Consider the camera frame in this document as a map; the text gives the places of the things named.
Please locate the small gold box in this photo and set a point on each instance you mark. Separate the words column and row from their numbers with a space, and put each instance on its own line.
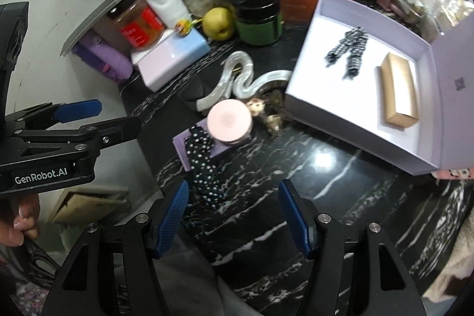
column 398, row 90

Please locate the clear bear hair claw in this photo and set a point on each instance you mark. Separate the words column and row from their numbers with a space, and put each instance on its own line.
column 255, row 107

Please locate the yellow-green pear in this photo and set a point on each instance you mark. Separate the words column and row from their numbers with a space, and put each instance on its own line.
column 218, row 23

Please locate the small purple box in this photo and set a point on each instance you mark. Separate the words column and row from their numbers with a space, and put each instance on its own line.
column 181, row 149

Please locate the floral printed cloth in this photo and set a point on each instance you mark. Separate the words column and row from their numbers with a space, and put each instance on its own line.
column 29, row 301

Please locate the white wavy hair clip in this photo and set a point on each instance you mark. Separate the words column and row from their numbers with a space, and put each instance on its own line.
column 239, row 64

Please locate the pink blue pastel box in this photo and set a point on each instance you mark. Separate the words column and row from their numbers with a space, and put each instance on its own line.
column 166, row 57

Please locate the person's left hand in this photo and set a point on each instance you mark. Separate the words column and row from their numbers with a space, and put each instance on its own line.
column 22, row 223

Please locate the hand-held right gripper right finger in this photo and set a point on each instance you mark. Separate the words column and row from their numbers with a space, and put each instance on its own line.
column 294, row 216

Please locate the orange jar red label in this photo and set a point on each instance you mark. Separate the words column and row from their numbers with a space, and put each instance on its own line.
column 137, row 23

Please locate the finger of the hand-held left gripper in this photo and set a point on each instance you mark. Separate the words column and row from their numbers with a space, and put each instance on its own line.
column 118, row 127
column 79, row 109

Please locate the pink round jar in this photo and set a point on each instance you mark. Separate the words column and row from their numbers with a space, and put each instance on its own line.
column 227, row 118

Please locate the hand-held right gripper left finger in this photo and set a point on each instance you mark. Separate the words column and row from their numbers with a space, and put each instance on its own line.
column 172, row 216

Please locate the black white checkered hair bow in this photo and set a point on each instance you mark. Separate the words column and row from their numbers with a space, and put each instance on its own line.
column 350, row 42

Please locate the tan cardboard sheet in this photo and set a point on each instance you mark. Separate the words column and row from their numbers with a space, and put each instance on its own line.
column 85, row 205

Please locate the green jar black lid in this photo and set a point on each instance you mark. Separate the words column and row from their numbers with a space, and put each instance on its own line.
column 255, row 31

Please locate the grey cloth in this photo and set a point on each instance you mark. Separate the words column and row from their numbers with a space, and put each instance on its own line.
column 192, row 286

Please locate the lavender gift box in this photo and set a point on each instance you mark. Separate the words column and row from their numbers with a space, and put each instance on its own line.
column 333, row 90

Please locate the cream fluffy cloth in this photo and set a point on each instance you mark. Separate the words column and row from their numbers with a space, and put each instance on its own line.
column 455, row 264

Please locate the black polka dot scrunchie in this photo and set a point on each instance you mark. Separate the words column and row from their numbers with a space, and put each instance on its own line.
column 202, row 168

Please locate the purple bottle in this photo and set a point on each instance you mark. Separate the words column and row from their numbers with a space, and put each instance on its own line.
column 103, row 57

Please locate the colourful lollipop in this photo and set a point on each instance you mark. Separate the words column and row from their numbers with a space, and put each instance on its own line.
column 183, row 26

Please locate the pink printed cloth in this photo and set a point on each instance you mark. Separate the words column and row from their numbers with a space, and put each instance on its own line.
column 455, row 173

